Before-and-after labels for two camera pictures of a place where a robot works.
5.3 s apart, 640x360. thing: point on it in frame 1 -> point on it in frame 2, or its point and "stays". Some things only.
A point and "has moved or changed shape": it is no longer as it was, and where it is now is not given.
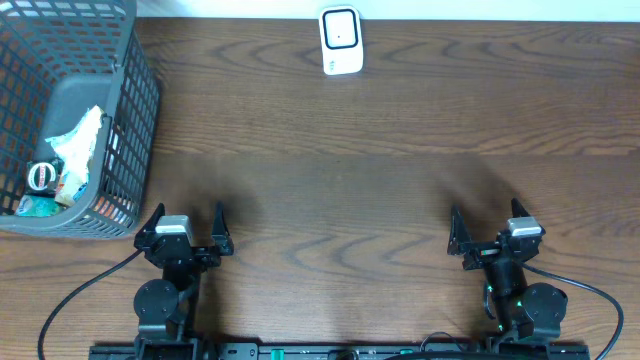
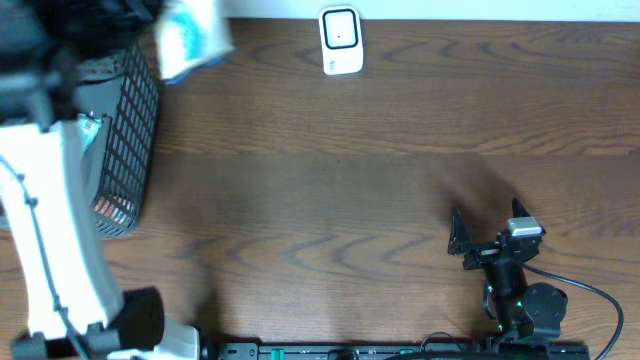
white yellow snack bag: (76, 148) -> (190, 33)
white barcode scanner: (341, 38) stays
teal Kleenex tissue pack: (38, 206) has moved or changed shape
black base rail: (343, 352) stays
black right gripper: (461, 242) stays
